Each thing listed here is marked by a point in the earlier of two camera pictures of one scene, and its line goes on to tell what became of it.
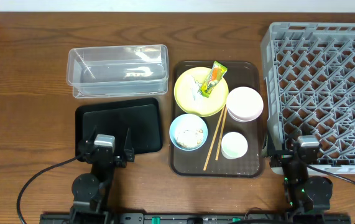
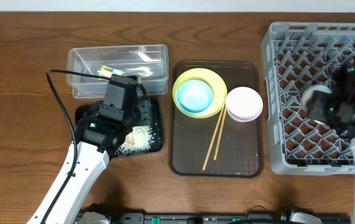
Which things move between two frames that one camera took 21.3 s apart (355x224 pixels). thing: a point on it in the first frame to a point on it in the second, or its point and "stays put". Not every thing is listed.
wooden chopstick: (206, 162) stays put
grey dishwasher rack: (319, 80) stays put
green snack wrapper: (215, 74) to (107, 71)
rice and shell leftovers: (189, 139) to (138, 140)
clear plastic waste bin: (111, 71) stays put
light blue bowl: (188, 132) to (194, 96)
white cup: (234, 145) to (324, 88)
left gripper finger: (128, 142) to (145, 106)
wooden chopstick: (221, 132) stays put
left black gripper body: (103, 157) to (142, 109)
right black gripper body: (289, 158) to (317, 104)
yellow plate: (188, 97) stays put
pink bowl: (244, 104) stays put
